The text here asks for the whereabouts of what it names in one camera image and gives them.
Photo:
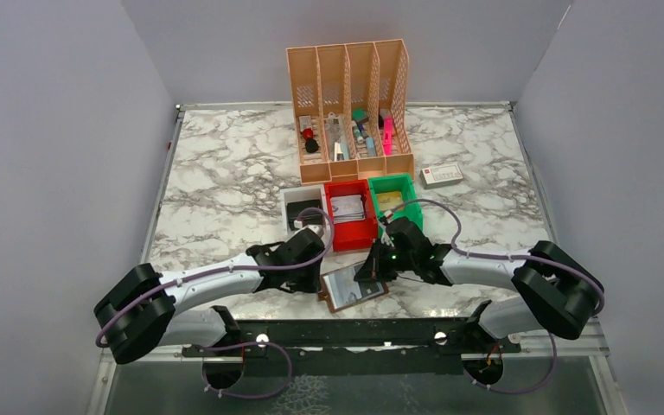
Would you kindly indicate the gold credit card stack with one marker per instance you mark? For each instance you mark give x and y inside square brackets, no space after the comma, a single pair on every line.
[388,201]

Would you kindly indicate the black metal base rail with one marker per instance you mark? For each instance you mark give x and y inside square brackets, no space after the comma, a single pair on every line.
[347,347]

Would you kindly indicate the peach plastic file organizer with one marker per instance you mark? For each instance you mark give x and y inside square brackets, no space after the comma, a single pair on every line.
[327,83]

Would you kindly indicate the white plastic bin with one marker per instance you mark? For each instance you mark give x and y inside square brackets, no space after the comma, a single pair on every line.
[288,195]

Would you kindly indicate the teal eraser block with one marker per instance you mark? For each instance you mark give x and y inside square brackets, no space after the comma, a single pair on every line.
[359,116]

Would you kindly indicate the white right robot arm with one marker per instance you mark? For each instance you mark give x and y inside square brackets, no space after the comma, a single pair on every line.
[554,293]

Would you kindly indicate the red plastic bin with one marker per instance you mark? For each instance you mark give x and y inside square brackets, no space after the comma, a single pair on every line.
[351,235]

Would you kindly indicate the silver VIP card stack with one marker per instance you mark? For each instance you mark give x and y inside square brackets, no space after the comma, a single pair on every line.
[347,208]

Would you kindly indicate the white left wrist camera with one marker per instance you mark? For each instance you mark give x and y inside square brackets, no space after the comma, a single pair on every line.
[318,230]

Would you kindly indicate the white stapler tool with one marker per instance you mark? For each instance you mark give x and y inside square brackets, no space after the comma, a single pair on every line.
[338,152]

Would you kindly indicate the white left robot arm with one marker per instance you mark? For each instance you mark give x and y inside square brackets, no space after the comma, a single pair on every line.
[147,308]

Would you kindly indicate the black round object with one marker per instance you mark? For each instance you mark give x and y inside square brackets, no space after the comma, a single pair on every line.
[311,146]

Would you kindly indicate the small white label box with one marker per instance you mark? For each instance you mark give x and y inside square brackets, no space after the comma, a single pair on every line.
[441,175]

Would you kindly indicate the green plastic bin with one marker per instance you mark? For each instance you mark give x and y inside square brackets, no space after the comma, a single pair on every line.
[404,184]

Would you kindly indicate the brown leather card holder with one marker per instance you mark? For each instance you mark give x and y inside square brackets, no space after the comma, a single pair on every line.
[340,291]

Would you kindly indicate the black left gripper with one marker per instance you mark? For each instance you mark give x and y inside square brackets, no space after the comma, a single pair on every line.
[307,240]

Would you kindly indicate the black card stack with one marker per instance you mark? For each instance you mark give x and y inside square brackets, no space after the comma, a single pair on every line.
[300,210]

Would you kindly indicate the pink marker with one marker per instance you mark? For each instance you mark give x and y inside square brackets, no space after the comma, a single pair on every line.
[387,137]

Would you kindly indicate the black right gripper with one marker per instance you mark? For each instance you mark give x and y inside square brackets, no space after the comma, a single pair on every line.
[397,236]

